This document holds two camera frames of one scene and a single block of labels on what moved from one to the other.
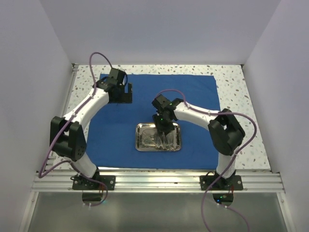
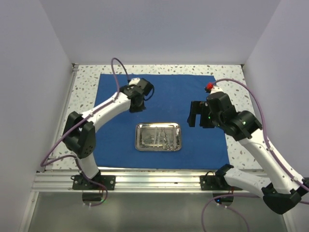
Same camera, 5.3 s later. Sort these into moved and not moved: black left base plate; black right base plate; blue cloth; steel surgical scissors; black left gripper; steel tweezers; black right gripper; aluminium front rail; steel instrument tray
Moved: black left gripper; black right gripper; steel tweezers
Not moved: steel instrument tray; aluminium front rail; blue cloth; black left base plate; steel surgical scissors; black right base plate
